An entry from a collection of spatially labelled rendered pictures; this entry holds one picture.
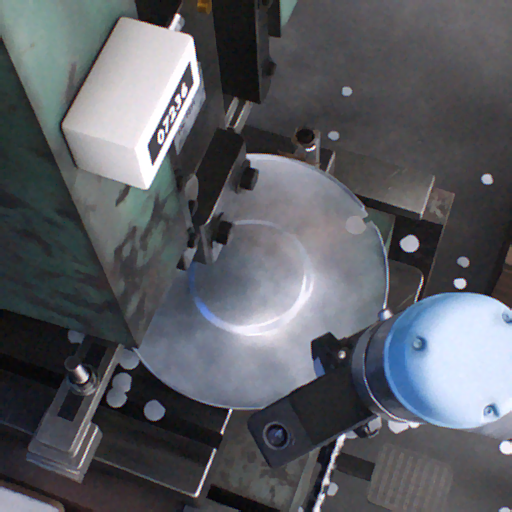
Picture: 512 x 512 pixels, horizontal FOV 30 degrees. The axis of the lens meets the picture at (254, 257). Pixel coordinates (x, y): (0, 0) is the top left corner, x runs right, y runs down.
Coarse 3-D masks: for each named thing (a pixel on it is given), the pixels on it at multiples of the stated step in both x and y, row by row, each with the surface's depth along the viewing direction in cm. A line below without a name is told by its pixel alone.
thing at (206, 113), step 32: (160, 0) 68; (192, 0) 70; (192, 32) 72; (192, 128) 80; (224, 128) 89; (192, 160) 83; (224, 160) 85; (192, 192) 82; (224, 192) 85; (224, 224) 86
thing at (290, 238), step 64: (256, 192) 105; (320, 192) 105; (256, 256) 101; (320, 256) 102; (384, 256) 101; (192, 320) 99; (256, 320) 98; (320, 320) 99; (192, 384) 97; (256, 384) 96
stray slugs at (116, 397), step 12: (408, 240) 117; (72, 336) 107; (120, 360) 106; (132, 360) 106; (120, 384) 105; (108, 396) 104; (120, 396) 104; (144, 408) 103; (156, 408) 103; (396, 432) 107
